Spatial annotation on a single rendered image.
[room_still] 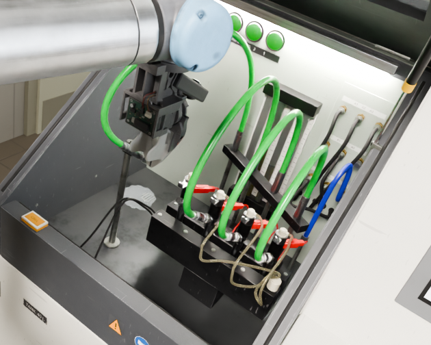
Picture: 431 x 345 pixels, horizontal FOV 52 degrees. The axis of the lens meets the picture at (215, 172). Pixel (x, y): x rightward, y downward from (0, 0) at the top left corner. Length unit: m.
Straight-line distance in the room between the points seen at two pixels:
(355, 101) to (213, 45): 0.66
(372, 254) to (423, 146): 0.22
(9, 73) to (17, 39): 0.03
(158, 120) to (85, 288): 0.44
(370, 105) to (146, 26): 0.73
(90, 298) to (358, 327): 0.55
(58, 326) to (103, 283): 0.25
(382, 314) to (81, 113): 0.79
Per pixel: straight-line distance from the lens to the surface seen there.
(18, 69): 0.40
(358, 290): 0.93
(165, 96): 0.70
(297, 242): 0.98
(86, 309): 1.03
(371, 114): 1.08
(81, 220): 1.24
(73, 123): 1.11
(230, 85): 1.21
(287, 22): 1.08
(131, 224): 1.25
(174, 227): 1.04
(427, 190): 0.86
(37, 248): 1.05
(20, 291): 1.21
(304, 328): 0.96
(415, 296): 0.92
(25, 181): 1.10
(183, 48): 0.45
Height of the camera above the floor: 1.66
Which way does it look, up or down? 33 degrees down
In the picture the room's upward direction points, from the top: 18 degrees clockwise
